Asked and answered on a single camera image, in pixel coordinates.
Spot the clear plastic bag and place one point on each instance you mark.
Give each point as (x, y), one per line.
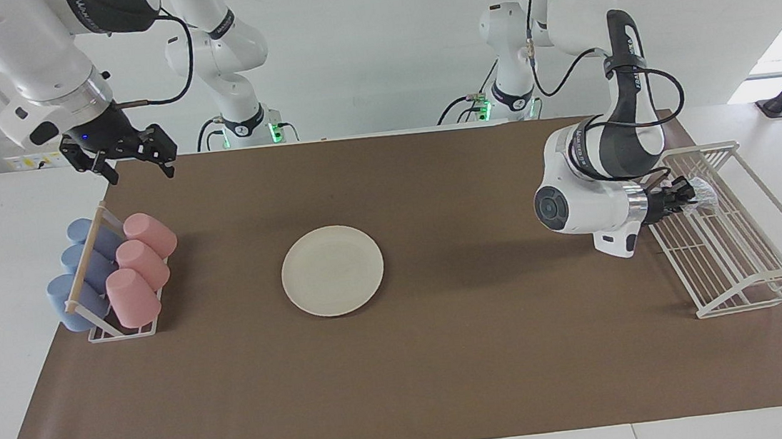
(706, 195)

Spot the white wall socket box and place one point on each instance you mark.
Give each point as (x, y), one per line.
(40, 156)

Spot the white cup holder rack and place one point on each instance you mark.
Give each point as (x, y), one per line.
(86, 256)

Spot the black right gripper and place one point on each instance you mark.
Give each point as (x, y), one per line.
(107, 136)

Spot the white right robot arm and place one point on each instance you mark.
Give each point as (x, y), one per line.
(31, 53)

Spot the blue plastic cup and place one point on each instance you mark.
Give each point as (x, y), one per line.
(63, 298)
(75, 258)
(80, 229)

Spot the brown table mat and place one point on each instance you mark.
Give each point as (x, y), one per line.
(449, 372)

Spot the cream round plate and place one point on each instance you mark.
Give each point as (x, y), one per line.
(333, 272)

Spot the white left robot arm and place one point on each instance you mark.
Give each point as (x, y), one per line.
(591, 211)

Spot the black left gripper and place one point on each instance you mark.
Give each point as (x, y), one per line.
(665, 202)

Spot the pink plastic cup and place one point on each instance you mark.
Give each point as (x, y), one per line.
(133, 298)
(144, 265)
(151, 234)

